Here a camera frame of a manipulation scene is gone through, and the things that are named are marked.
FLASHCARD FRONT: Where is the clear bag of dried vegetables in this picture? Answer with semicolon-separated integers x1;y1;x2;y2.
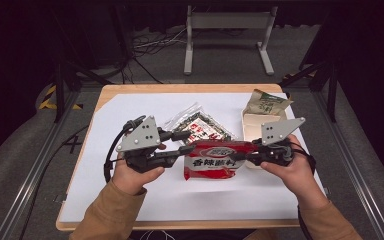
163;102;238;143

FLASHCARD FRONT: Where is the white work board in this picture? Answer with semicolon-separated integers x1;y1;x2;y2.
59;92;326;223

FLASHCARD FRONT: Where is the person's right hand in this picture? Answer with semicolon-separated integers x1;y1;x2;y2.
260;134;325;201

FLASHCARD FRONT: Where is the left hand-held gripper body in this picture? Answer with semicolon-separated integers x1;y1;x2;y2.
114;114;181;174

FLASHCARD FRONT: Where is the aluminium rail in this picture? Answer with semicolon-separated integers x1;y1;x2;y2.
313;89;384;240
0;89;81;240

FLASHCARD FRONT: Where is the person's left hand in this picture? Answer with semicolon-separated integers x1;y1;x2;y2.
112;158;167;196

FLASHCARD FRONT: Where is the thin black floor cable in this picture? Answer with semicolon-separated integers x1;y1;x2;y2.
18;124;91;240

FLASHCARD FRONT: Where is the bundle of floor cables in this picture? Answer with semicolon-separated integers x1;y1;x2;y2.
131;26;188;58

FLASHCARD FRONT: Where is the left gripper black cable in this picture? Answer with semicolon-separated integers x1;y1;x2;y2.
103;114;148;184

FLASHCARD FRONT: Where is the red seasoning packet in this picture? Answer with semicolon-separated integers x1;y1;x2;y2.
183;139;259;181

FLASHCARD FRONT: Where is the gold and green packet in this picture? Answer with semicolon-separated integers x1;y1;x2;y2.
243;88;294;117

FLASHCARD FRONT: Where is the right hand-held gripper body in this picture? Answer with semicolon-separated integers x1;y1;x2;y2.
246;117;306;168

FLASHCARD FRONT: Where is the yellow and black tape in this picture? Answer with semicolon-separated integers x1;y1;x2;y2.
38;84;84;111

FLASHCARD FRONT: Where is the black metal stand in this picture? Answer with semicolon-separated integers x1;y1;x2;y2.
279;0;343;124
51;0;114;124

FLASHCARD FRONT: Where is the white metal desk frame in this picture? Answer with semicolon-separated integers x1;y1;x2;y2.
183;4;279;76

